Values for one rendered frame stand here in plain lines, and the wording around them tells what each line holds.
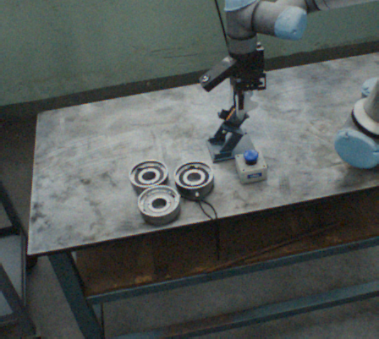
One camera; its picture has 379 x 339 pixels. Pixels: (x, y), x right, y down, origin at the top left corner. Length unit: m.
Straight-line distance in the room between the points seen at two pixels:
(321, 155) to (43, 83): 1.96
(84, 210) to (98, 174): 0.13
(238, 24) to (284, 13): 0.12
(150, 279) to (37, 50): 1.76
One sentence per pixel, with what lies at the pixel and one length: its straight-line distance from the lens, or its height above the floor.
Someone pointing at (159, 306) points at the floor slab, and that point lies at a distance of 2.15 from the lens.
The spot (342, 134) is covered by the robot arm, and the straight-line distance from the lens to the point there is 1.26.
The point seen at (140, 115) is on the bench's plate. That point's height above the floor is 0.80.
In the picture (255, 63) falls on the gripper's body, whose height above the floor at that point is 1.08.
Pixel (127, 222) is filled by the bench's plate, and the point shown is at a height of 0.80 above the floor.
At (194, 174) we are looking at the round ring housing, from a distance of 1.42.
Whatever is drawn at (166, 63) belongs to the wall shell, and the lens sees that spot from 3.07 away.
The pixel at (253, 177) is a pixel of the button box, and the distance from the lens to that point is 1.41.
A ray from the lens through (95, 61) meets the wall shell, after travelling 3.02.
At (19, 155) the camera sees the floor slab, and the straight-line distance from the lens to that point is 2.99.
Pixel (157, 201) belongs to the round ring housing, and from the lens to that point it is 1.37.
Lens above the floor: 1.81
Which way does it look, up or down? 40 degrees down
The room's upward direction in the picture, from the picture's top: 7 degrees counter-clockwise
